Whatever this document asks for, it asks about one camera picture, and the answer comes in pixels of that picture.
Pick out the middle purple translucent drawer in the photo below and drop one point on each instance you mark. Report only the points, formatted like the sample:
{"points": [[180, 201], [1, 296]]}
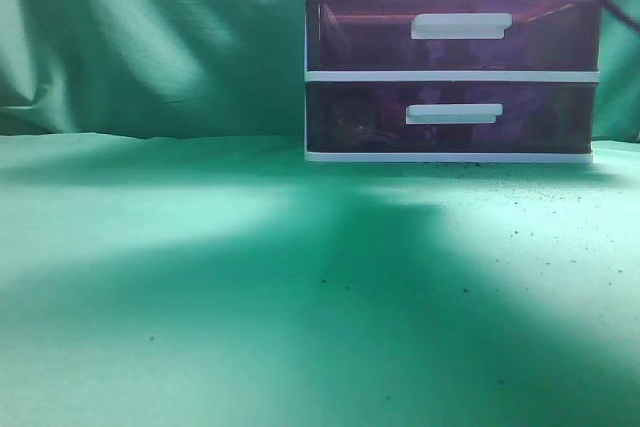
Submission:
{"points": [[453, 35]]}

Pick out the green cloth backdrop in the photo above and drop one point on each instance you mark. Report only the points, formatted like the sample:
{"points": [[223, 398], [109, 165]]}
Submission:
{"points": [[169, 258]]}

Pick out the bottom purple translucent drawer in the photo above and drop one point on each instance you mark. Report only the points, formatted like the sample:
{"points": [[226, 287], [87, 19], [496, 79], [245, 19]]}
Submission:
{"points": [[449, 117]]}

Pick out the white plastic drawer cabinet frame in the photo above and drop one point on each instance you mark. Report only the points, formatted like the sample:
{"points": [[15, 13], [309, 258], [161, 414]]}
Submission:
{"points": [[447, 76]]}

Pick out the purple translucent drawer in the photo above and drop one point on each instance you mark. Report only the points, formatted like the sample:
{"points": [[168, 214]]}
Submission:
{"points": [[449, 117], [453, 35]]}

